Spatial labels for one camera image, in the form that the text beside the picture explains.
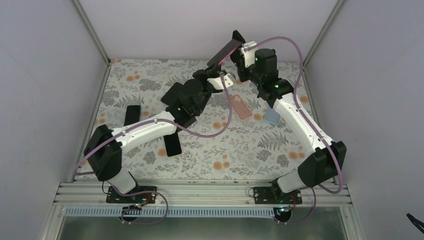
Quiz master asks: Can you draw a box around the black phone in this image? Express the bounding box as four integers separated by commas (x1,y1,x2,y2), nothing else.
206,39,242,67

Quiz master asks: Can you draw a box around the pink phone case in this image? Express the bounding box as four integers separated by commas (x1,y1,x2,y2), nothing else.
229,94,253,121

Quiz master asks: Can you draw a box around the light blue phone case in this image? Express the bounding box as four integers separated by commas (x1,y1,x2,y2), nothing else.
263,106,281,126

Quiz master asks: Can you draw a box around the blue smartphone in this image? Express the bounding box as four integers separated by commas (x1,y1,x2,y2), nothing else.
123,105,142,126

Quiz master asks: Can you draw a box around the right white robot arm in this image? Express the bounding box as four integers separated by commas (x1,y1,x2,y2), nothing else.
230,47,347,204

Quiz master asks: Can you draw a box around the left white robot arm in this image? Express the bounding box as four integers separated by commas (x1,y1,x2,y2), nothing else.
83,68,235,203

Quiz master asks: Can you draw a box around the floral patterned mat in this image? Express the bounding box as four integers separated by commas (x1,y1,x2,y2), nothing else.
94,59,306,180

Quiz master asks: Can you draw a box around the black object at corner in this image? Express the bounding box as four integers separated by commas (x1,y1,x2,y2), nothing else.
406,213,424,234

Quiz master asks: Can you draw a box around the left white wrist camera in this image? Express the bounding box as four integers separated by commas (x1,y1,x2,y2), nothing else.
207,73,236,91

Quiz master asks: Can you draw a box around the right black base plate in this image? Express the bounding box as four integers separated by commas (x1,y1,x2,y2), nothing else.
252,186,303,205

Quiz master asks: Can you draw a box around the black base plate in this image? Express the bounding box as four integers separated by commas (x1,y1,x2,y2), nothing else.
105,186,158,205
252,186,303,205

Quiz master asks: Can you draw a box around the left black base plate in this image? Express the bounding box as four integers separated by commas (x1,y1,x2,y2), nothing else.
105,186,158,205

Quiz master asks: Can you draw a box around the perforated cable duct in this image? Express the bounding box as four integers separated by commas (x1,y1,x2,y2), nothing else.
63,206,274,218

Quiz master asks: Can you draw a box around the aluminium rail frame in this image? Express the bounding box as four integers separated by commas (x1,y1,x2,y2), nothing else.
53,179,353,207

